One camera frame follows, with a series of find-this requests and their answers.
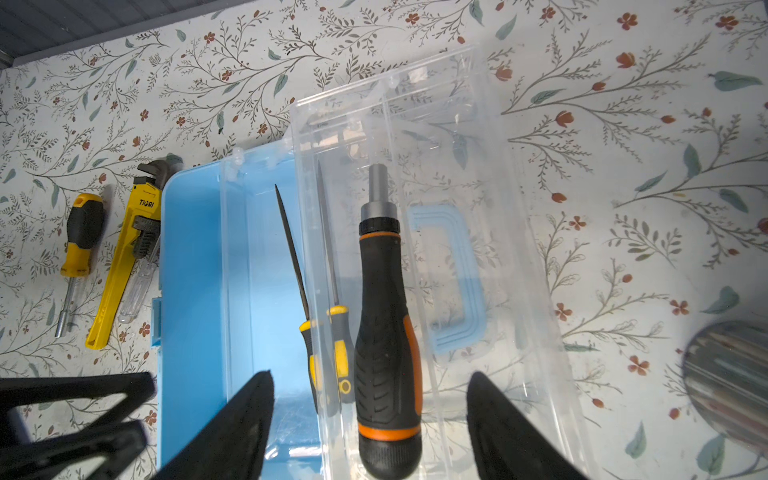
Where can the clear cup of markers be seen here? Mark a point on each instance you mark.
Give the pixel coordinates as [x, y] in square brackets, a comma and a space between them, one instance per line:
[725, 375]

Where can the thin black screwdriver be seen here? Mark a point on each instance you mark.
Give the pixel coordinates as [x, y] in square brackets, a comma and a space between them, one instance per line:
[305, 327]

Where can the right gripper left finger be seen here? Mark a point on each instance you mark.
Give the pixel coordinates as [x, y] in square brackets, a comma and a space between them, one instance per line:
[232, 445]

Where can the clear handle screwdriver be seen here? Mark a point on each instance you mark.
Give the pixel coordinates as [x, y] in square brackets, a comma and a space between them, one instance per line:
[138, 285]

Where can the black orange screwdriver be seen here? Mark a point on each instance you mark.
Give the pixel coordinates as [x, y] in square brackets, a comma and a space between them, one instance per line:
[388, 375]

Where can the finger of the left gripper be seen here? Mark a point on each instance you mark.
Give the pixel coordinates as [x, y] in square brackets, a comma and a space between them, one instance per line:
[118, 444]
[16, 392]

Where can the floral table mat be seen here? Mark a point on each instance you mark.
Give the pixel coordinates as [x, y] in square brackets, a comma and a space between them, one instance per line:
[641, 127]

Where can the yellow pipe wrench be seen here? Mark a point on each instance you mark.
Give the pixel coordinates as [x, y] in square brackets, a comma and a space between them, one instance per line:
[140, 231]

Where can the light blue plastic tool box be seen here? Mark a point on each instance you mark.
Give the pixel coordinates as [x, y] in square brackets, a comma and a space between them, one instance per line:
[474, 284]

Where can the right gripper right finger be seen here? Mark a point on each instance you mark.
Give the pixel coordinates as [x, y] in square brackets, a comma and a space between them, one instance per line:
[505, 444]

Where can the yellow black stubby screwdriver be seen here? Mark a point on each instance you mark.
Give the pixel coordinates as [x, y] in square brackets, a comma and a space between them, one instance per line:
[84, 228]

